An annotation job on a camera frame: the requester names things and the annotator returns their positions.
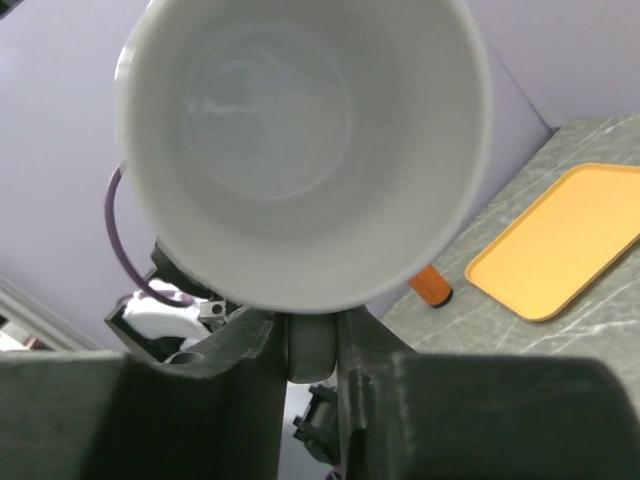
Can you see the white blue mug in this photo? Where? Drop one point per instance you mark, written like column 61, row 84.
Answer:
column 304, row 157

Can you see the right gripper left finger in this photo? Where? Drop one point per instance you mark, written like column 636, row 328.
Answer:
column 212, row 412

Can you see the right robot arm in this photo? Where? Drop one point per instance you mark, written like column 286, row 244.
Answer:
column 317, row 425

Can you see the yellow tray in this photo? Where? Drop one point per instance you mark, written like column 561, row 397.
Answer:
column 562, row 242

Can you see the orange bottle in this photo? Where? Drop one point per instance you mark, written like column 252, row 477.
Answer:
column 432, row 287

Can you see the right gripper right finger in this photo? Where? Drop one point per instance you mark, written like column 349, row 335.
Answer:
column 410, row 415

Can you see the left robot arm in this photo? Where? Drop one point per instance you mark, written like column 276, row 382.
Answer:
column 155, row 331

